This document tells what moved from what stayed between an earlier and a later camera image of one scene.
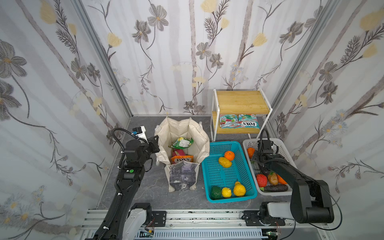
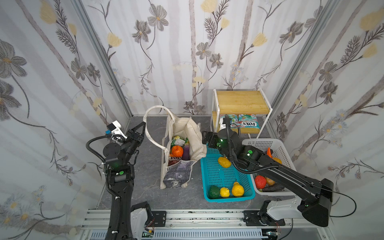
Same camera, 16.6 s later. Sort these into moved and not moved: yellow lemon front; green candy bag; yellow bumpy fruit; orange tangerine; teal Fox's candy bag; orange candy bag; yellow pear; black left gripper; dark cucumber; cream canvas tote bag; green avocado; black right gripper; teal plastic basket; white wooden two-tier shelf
Moved: green candy bag; black left gripper; orange candy bag; orange tangerine; black right gripper; cream canvas tote bag
Not moved: green avocado; teal Fox's candy bag; yellow pear; teal plastic basket; dark cucumber; yellow lemon front; white wooden two-tier shelf; yellow bumpy fruit
